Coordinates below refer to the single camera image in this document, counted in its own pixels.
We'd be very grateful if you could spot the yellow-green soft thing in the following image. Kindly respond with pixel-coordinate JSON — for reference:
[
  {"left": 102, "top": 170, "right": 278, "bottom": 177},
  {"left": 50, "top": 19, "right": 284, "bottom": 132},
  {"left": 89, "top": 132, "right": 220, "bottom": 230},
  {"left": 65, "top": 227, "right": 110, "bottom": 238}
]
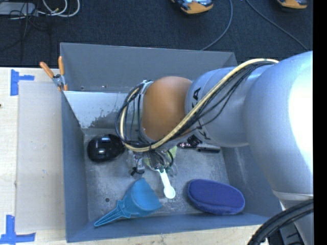
[{"left": 167, "top": 145, "right": 179, "bottom": 160}]

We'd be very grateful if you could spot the blue plastic funnel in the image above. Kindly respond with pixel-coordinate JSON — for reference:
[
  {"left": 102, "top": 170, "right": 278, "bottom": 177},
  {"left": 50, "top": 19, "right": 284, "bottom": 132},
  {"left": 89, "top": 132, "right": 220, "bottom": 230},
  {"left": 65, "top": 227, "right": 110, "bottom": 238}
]
[{"left": 93, "top": 177, "right": 164, "bottom": 228}]

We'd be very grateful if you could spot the white plastic spoon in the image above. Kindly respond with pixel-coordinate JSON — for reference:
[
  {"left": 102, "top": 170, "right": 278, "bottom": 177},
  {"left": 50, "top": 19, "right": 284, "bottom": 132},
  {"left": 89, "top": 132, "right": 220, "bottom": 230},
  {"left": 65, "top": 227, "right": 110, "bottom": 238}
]
[{"left": 155, "top": 168, "right": 177, "bottom": 200}]

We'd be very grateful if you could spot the glossy black computer mouse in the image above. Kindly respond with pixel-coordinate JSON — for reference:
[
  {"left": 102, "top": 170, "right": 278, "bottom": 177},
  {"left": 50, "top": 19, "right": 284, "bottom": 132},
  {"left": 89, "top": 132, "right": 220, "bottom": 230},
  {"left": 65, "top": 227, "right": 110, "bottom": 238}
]
[{"left": 86, "top": 133, "right": 126, "bottom": 163}]

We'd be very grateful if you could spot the grey metal bin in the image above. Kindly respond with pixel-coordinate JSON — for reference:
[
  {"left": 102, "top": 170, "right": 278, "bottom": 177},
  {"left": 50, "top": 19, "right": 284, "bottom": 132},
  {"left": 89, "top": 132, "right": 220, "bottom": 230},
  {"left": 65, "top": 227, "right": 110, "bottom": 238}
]
[{"left": 59, "top": 42, "right": 285, "bottom": 243}]

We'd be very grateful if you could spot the pale wood flat board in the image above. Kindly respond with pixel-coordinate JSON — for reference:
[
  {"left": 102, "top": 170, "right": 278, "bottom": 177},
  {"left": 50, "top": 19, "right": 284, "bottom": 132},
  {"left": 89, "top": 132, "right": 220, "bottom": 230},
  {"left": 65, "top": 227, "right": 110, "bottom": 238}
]
[{"left": 14, "top": 80, "right": 67, "bottom": 234}]

